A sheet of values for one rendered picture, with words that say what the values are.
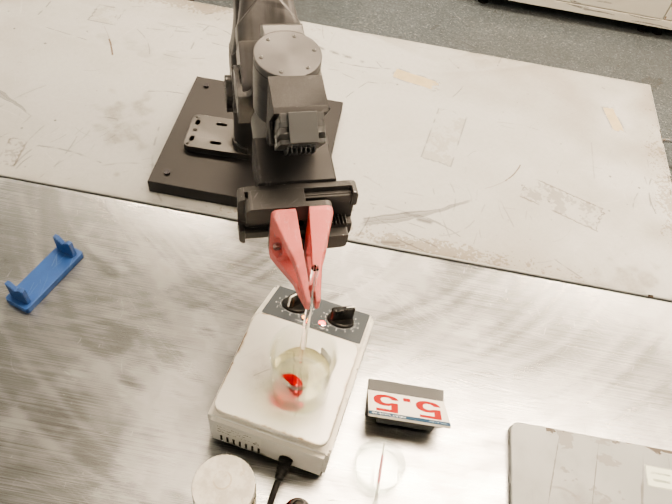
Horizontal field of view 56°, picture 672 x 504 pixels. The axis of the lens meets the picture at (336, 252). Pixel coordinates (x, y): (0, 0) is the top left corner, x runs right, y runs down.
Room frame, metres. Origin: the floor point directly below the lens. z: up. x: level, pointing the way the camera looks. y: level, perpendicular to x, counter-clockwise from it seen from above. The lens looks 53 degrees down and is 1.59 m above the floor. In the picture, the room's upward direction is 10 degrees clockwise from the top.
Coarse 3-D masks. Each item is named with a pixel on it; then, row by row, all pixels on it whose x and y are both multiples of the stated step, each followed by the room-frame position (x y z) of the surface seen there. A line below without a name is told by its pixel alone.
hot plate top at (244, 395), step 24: (264, 336) 0.32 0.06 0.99; (240, 360) 0.29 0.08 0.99; (264, 360) 0.29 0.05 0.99; (240, 384) 0.26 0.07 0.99; (264, 384) 0.26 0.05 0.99; (336, 384) 0.28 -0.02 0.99; (216, 408) 0.23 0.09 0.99; (240, 408) 0.24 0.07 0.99; (264, 408) 0.24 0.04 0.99; (336, 408) 0.25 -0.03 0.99; (288, 432) 0.22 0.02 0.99; (312, 432) 0.22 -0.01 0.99
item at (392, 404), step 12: (372, 396) 0.30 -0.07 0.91; (384, 396) 0.31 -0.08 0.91; (396, 396) 0.31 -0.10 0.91; (372, 408) 0.28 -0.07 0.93; (384, 408) 0.29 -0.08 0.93; (396, 408) 0.29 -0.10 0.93; (408, 408) 0.29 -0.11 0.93; (420, 408) 0.30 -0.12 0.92; (432, 408) 0.30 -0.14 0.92; (444, 420) 0.28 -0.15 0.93
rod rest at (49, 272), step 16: (48, 256) 0.42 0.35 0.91; (64, 256) 0.42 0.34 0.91; (80, 256) 0.43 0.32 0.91; (32, 272) 0.39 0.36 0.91; (48, 272) 0.40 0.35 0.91; (64, 272) 0.40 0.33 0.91; (16, 288) 0.36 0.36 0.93; (32, 288) 0.37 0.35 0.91; (48, 288) 0.37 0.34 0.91; (16, 304) 0.35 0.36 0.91; (32, 304) 0.35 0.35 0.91
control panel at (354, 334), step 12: (276, 300) 0.39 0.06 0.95; (324, 300) 0.41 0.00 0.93; (264, 312) 0.36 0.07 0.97; (276, 312) 0.36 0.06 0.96; (288, 312) 0.37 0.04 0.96; (312, 312) 0.38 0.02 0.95; (324, 312) 0.39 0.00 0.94; (360, 312) 0.40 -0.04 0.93; (360, 324) 0.38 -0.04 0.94; (336, 336) 0.34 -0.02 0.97; (348, 336) 0.35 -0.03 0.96; (360, 336) 0.35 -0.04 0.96
